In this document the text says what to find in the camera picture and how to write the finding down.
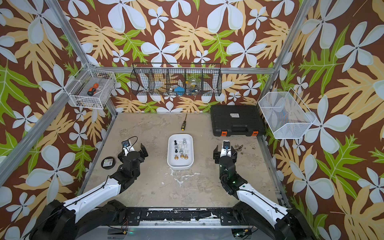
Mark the white plastic storage box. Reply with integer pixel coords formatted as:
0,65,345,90
167,134,194,170

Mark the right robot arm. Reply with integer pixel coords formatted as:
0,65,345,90
213,141,316,240

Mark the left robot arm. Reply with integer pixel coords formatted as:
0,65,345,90
26,145,149,240

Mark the round black tape measure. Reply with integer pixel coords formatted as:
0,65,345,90
101,157,116,170

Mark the black tool case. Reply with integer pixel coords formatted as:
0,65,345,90
210,105,266,137

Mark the black yellow screwdriver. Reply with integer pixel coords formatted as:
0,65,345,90
181,114,188,131

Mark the red black screwdriver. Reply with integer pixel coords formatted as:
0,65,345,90
87,84,99,97

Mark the white mesh basket right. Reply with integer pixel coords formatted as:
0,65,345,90
259,88,317,140

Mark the clear bottle in basket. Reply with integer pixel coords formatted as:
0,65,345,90
188,78,200,91

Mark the blue object in basket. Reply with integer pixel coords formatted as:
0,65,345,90
174,87,185,96

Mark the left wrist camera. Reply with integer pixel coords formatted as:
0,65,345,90
122,140,135,157

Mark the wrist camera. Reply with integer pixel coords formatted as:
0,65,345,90
220,141,232,157
122,140,135,157

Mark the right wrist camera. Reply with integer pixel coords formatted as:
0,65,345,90
220,141,232,157

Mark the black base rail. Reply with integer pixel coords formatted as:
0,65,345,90
109,203,259,227

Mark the white wire basket left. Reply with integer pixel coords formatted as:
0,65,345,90
67,65,117,110

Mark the black wire basket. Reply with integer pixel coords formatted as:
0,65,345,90
130,63,223,97

